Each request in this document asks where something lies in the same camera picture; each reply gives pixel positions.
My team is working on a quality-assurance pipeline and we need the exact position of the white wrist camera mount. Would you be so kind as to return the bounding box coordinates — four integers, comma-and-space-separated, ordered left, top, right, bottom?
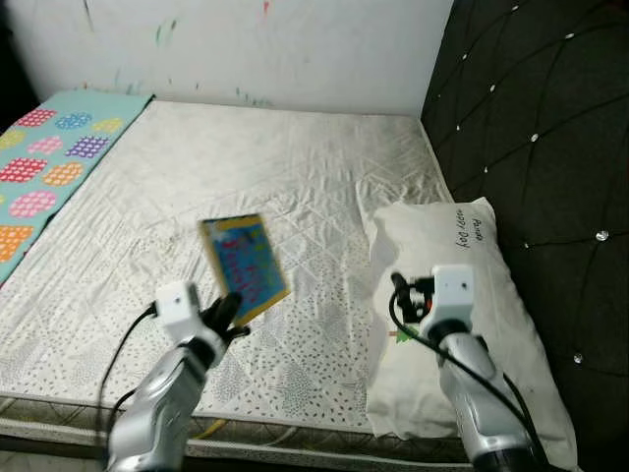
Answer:
154, 282, 204, 343
430, 265, 476, 335

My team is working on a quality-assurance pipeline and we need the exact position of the blue children's book yellow border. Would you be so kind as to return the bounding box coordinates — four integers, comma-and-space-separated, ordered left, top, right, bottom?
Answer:
199, 213, 292, 328

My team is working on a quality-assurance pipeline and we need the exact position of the black left wrist camera cable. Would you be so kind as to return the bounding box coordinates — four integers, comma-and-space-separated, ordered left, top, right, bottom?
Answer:
95, 303, 160, 458

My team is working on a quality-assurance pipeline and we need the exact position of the beige quilted mattress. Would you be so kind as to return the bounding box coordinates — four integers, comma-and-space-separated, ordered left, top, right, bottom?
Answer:
0, 98, 463, 463

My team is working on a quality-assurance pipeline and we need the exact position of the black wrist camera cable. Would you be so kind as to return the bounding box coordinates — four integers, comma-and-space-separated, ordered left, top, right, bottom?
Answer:
95, 303, 160, 458
388, 291, 540, 461

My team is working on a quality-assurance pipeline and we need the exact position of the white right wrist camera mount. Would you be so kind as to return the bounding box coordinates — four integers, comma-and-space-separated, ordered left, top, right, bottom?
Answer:
430, 265, 476, 335

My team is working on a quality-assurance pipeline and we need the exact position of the dark tufted headboard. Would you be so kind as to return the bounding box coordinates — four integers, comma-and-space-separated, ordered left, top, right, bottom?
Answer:
421, 0, 629, 472

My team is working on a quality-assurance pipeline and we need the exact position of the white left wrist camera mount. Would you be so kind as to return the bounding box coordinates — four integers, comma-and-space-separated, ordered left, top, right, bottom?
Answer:
154, 282, 204, 343

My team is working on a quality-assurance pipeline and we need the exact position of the beige pillow with green tree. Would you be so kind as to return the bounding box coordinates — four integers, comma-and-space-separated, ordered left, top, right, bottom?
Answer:
366, 197, 581, 468

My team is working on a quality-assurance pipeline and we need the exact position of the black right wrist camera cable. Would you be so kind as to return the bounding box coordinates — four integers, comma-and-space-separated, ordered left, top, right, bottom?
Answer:
388, 291, 540, 461

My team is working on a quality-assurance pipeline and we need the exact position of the teal blanket with colourful shapes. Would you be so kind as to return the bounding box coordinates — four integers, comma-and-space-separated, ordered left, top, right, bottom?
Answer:
0, 90, 153, 286

